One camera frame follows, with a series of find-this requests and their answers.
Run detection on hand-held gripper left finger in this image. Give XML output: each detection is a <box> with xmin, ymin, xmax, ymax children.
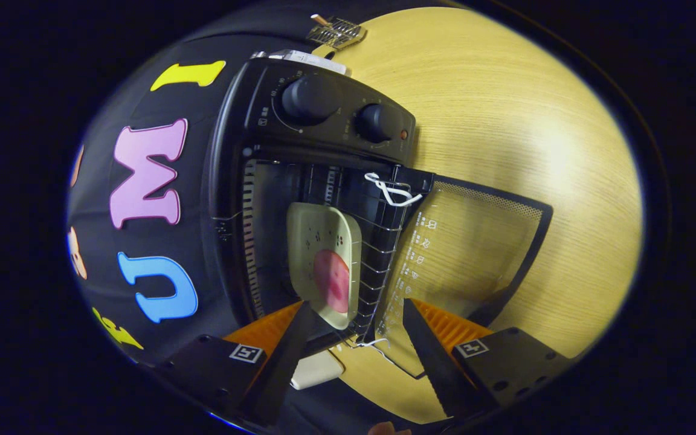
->
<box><xmin>156</xmin><ymin>300</ymin><xmax>318</xmax><ymax>427</ymax></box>

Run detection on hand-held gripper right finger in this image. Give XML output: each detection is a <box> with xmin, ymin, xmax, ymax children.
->
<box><xmin>402</xmin><ymin>297</ymin><xmax>573</xmax><ymax>421</ymax></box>

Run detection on pink ham slice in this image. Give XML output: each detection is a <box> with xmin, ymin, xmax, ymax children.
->
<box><xmin>314</xmin><ymin>249</ymin><xmax>350</xmax><ymax>314</ymax></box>

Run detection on cream square plate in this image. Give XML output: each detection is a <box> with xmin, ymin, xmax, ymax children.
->
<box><xmin>286</xmin><ymin>202</ymin><xmax>363</xmax><ymax>330</ymax></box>

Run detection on black toaster oven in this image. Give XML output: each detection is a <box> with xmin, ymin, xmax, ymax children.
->
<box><xmin>203</xmin><ymin>56</ymin><xmax>554</xmax><ymax>380</ymax></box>

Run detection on oven wire rack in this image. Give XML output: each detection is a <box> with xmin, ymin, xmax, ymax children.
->
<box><xmin>348</xmin><ymin>174</ymin><xmax>422</xmax><ymax>349</ymax></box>

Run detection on small wire basket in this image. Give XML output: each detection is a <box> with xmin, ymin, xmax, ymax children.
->
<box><xmin>307</xmin><ymin>13</ymin><xmax>368</xmax><ymax>50</ymax></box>

